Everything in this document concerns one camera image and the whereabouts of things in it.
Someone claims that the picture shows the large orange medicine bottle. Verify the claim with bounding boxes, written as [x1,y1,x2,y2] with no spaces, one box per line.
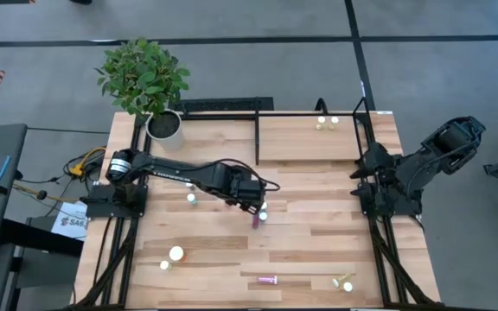
[169,244,187,263]

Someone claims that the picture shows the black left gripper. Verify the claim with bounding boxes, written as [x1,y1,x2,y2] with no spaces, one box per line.
[230,178,269,216]

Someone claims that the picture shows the black side cabinet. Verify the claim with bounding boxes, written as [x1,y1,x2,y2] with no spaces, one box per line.
[0,215,85,311]

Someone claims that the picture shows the green leafy potted tree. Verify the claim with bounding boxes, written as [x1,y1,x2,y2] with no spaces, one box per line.
[94,35,192,117]

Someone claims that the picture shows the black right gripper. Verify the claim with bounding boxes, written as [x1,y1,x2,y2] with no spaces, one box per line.
[349,143,396,205]

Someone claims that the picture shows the black perforated panel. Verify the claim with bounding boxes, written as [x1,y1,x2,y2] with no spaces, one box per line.
[172,96,275,112]

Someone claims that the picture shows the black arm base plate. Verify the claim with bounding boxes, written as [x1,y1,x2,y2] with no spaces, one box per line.
[85,185,149,219]
[360,189,422,217]

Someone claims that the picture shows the white printed paper sheet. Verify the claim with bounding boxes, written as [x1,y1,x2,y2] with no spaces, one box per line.
[50,200,89,241]

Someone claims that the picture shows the black metal rig frame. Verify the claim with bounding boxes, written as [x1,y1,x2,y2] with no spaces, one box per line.
[70,97,447,311]

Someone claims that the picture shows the wooden shelf board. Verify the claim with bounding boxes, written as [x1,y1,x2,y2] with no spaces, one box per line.
[259,115,362,162]

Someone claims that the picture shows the yellow cable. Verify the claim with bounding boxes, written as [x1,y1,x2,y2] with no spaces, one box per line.
[67,146,107,178]

